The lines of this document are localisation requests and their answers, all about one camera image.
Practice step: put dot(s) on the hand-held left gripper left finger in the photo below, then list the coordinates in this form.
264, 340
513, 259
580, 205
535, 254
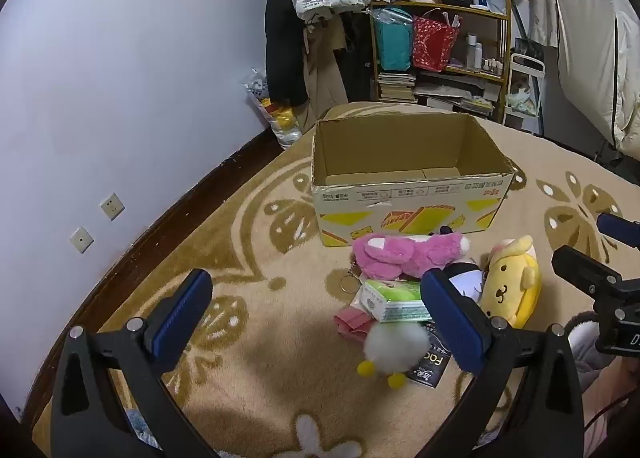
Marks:
180, 318

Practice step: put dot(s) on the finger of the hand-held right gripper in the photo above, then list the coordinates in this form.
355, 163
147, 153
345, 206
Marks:
582, 270
617, 228

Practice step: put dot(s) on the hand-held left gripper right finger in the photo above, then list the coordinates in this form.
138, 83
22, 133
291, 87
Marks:
450, 318

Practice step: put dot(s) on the black tissue pack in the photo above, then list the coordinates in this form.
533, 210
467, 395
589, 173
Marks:
432, 368

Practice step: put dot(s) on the pink tissue pack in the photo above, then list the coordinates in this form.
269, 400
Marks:
350, 325

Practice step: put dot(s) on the printed cardboard box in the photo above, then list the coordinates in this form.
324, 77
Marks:
400, 198

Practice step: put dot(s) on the person's right forearm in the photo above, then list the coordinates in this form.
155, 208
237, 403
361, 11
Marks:
615, 413

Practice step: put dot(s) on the white-haired plush doll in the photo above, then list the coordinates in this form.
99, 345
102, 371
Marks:
470, 283

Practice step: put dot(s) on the grey fluffy pajamas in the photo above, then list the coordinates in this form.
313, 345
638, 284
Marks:
585, 343

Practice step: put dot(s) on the green tissue pack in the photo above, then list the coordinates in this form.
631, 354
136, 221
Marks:
390, 300

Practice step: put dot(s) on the white fluffy duck plush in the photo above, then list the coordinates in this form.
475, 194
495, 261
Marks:
395, 348

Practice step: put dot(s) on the yellow dog plush toy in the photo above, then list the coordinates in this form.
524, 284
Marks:
510, 288

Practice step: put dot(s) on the pink plush toy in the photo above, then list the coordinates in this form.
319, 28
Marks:
400, 255

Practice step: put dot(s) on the metal keyring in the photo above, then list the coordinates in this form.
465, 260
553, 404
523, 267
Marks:
356, 272

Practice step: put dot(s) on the white green packets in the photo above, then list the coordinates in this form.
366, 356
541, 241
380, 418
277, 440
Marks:
522, 100

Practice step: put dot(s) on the white quilt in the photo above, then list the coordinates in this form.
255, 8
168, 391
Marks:
590, 63

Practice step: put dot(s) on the white cart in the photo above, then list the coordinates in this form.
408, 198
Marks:
525, 63

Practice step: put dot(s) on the small cosmetic bottles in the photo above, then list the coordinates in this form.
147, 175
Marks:
492, 66

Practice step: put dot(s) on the pile of papers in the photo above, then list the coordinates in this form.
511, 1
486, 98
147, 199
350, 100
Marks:
450, 93

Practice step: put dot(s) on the clear plastic bag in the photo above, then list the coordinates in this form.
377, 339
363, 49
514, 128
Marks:
280, 123

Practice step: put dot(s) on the white bottle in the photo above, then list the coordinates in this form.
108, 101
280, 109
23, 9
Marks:
474, 53

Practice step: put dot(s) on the stack of books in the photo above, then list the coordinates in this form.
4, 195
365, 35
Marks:
395, 88

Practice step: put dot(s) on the red gift bag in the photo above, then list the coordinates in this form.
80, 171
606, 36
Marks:
432, 45

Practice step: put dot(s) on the yellow wooden shelf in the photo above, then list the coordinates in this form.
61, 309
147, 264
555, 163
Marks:
465, 7

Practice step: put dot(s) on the beige hanging garment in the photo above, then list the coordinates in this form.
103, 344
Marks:
322, 73

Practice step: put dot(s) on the teal bag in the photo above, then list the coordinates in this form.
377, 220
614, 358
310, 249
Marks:
392, 43

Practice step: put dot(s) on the black hanging coat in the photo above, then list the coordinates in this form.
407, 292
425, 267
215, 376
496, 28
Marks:
282, 53

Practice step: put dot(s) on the white wall socket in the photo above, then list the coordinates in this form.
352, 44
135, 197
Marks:
81, 240
112, 206

